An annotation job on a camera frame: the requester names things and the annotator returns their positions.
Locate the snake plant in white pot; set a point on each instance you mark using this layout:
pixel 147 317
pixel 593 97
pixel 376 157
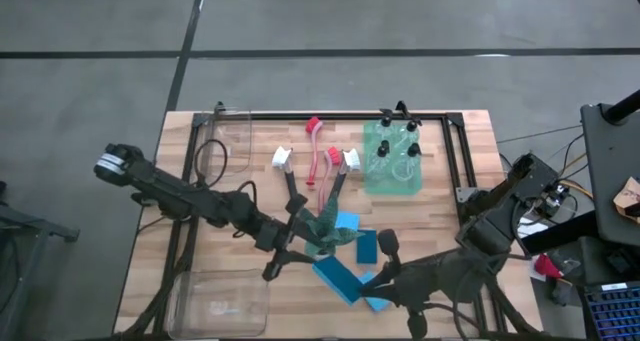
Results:
pixel 327 233

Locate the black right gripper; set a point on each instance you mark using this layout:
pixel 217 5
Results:
pixel 415 283

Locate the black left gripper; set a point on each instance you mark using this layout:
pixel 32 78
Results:
pixel 269 237

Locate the small electronics box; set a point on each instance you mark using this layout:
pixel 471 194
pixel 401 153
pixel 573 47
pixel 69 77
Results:
pixel 559 201

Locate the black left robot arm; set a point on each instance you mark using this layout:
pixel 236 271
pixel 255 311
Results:
pixel 175 196

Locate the large clear plastic bin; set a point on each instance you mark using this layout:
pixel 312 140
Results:
pixel 215 306

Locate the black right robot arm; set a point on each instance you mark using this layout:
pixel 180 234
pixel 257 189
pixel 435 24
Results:
pixel 490 231

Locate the black pole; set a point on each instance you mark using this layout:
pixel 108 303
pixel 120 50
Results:
pixel 622 108

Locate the red cone-shaped object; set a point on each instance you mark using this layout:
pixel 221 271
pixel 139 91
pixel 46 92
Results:
pixel 545 267

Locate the black aluminium table frame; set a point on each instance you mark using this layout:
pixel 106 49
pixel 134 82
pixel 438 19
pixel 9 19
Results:
pixel 325 116

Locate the dark grey metal stand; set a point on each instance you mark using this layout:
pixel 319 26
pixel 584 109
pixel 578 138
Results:
pixel 30 226

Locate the black side table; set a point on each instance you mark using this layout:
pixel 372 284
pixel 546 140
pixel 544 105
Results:
pixel 610 181

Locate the brown cardboard piece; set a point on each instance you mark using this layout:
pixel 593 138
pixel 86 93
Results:
pixel 630 198

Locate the green translucent plastic bin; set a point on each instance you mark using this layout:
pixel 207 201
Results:
pixel 395 186

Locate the white paper sheet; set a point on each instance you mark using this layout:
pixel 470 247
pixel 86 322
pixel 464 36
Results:
pixel 532 229

